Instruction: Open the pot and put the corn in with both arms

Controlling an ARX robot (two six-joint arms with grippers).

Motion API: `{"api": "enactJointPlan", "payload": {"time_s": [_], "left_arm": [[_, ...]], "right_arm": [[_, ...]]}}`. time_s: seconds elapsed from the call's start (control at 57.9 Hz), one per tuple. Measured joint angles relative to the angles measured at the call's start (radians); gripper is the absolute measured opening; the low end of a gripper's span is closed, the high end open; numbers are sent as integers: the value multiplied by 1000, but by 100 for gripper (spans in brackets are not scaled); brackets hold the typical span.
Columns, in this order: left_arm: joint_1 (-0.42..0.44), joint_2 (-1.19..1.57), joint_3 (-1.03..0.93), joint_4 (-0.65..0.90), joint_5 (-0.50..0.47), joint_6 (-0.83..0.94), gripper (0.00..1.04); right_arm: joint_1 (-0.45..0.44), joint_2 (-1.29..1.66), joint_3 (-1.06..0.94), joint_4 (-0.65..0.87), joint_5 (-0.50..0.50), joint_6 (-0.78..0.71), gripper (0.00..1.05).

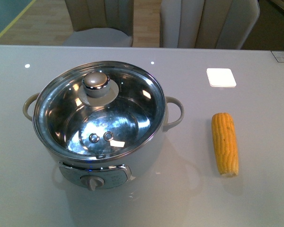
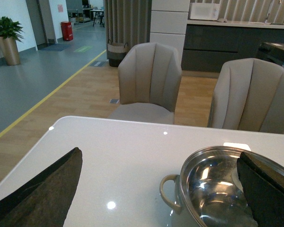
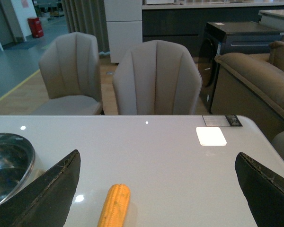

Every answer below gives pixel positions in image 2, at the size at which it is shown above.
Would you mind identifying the grey pleated curtain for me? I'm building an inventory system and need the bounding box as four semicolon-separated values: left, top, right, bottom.
103;0;152;51

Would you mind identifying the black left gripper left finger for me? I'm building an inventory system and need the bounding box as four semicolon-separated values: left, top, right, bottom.
0;148;82;227

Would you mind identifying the pale green steel pot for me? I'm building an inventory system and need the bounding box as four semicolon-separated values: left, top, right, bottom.
159;145;284;227

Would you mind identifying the dark kitchen counter cabinet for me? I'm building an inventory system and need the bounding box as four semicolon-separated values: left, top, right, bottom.
182;22;284;72

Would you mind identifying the white microwave oven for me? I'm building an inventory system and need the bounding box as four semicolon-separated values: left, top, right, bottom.
188;3;220;21

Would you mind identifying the woven basket with handles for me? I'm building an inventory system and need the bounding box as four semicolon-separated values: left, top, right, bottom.
107;39;128;67

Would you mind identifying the beige chair left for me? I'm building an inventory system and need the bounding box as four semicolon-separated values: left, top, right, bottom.
109;43;182;124

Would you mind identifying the beige chair right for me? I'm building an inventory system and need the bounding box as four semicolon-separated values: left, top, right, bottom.
208;58;284;134

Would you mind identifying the green potted plant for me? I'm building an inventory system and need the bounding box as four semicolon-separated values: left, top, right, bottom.
0;16;23;42

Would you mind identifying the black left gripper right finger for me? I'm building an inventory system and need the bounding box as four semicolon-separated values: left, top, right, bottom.
237;151;284;227

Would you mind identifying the beige chair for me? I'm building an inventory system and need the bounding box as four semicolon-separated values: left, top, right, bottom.
109;43;182;124
208;58;284;134

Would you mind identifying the red bin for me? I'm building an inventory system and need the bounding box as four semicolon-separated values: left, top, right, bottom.
61;21;73;41

